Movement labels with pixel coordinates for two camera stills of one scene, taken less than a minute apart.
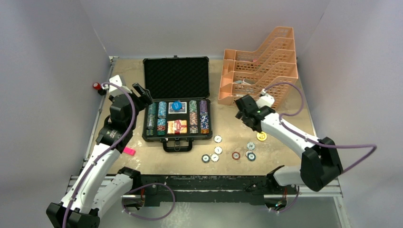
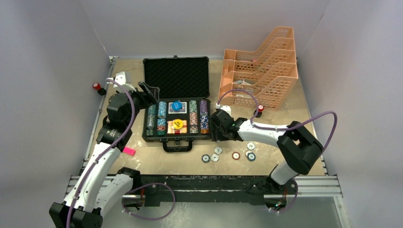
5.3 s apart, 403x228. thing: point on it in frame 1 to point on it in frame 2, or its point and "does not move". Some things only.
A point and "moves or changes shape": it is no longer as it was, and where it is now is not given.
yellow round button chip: (262, 136) moves or changes shape
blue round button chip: (177, 105) does not move
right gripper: (241, 116) to (216, 135)
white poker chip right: (251, 146) does not move
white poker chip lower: (215, 157) does not move
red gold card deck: (177, 127) does not move
